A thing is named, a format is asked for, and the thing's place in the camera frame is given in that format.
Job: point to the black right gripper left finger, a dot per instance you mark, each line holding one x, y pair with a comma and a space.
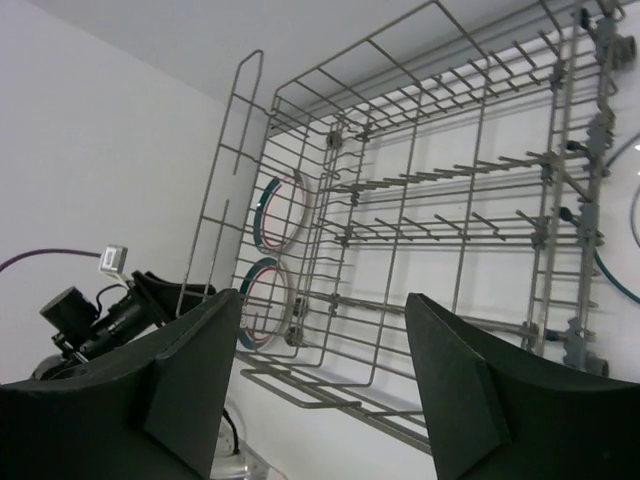
150, 409

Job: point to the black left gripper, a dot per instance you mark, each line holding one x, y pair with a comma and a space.
87, 330

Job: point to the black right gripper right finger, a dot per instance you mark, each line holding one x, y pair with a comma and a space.
495, 411

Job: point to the teal red rimmed plate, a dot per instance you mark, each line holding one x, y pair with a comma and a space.
266, 303
280, 212

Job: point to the white plate with dark outline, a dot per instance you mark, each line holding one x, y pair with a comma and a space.
616, 260

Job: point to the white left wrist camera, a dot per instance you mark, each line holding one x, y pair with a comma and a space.
112, 261

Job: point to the grey wire dish rack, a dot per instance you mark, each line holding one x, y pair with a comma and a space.
444, 154

